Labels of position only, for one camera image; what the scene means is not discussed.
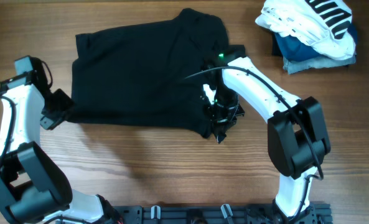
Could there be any light blue folded garment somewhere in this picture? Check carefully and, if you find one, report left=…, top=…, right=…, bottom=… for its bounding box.
left=283, top=55, right=356, bottom=75

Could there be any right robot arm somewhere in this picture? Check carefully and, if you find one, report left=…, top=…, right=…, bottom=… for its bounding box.
left=202, top=45, right=332, bottom=223

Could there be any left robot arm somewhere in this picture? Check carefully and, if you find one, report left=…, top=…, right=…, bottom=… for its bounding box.
left=0, top=55, right=124, bottom=223

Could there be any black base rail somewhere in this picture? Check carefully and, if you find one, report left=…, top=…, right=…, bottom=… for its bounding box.
left=109, top=203, right=333, bottom=224

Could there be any dark blue folded garment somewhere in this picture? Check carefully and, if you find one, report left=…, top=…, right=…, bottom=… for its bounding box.
left=269, top=22, right=358, bottom=62

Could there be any white black-striped folded garment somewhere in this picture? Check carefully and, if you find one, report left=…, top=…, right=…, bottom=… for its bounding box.
left=255, top=0, right=356, bottom=60

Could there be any black t-shirt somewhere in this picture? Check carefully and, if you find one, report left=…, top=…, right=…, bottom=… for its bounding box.
left=69, top=8, right=228, bottom=138

